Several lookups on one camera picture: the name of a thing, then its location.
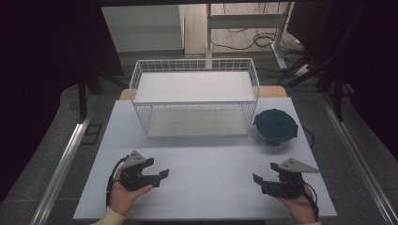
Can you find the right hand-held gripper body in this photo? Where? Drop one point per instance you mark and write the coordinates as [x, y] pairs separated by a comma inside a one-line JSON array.
[[287, 184]]

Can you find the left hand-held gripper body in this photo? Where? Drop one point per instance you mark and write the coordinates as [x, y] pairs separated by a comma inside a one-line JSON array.
[[135, 178]]

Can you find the round dark teal lidded container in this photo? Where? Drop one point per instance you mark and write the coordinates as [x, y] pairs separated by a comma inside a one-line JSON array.
[[276, 126]]

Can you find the person's left hand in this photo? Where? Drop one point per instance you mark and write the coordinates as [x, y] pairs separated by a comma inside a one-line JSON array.
[[122, 197]]

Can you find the person's right hand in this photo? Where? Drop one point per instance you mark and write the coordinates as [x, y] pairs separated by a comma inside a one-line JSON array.
[[298, 207]]

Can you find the black stand leg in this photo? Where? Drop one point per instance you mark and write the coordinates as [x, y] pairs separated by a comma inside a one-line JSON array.
[[82, 97], [338, 97]]

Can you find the white power strip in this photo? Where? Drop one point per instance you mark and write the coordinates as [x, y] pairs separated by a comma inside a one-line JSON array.
[[303, 70]]

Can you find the pale grey cabinet panel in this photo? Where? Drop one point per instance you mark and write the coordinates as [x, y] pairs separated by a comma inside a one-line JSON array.
[[142, 28]]

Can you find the dark curtain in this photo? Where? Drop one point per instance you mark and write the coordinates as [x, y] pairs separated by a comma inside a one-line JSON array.
[[363, 56], [47, 62]]

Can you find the black square floor frame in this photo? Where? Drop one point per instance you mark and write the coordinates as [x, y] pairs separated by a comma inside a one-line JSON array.
[[92, 134]]

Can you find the metal floor rail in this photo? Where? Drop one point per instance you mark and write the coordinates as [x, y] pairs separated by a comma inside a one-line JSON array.
[[62, 168], [359, 162]]

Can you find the white desk frame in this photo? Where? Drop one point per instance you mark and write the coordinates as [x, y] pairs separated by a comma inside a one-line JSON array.
[[247, 21]]

